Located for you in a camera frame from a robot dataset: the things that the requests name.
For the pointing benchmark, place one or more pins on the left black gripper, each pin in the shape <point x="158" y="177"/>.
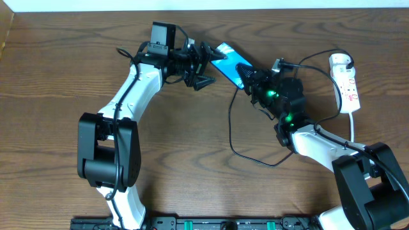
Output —
<point x="194" y="64"/>

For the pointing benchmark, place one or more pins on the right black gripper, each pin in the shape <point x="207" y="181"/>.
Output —
<point x="255" y="78"/>

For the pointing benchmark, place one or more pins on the blue screen Galaxy smartphone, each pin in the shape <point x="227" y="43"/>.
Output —
<point x="227" y="66"/>

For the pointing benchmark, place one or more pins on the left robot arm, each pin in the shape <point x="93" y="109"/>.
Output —
<point x="108" y="148"/>

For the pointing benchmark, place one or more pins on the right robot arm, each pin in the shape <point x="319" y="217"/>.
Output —
<point x="372" y="187"/>

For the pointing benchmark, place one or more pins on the white USB charger plug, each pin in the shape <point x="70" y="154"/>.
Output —
<point x="341" y="63"/>

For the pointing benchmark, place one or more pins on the white power strip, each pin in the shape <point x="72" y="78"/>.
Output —
<point x="347" y="97"/>

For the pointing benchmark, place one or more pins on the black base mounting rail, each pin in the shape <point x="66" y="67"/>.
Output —
<point x="175" y="223"/>

